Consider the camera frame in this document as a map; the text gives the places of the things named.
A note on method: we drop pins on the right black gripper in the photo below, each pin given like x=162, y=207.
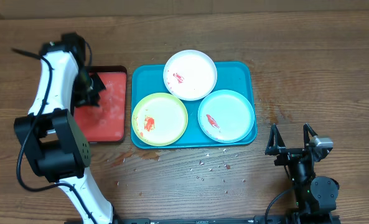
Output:
x=275, y=146

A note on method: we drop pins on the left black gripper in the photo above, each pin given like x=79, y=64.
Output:
x=83, y=101

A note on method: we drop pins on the yellow-green plate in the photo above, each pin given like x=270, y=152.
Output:
x=159, y=119

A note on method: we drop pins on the white plate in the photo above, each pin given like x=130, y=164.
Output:
x=190, y=75

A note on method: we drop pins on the green and orange sponge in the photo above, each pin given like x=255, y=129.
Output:
x=98, y=84

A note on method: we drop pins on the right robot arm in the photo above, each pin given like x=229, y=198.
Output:
x=315, y=195

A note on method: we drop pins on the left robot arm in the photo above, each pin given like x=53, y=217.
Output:
x=54, y=151

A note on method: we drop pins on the dark red water tray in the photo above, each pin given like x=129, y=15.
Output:
x=105, y=123

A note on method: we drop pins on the teal plastic tray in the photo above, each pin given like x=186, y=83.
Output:
x=232, y=75

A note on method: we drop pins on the light blue plate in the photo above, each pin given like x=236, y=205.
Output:
x=226, y=116

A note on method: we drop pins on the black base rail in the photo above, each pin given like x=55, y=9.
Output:
x=258, y=219

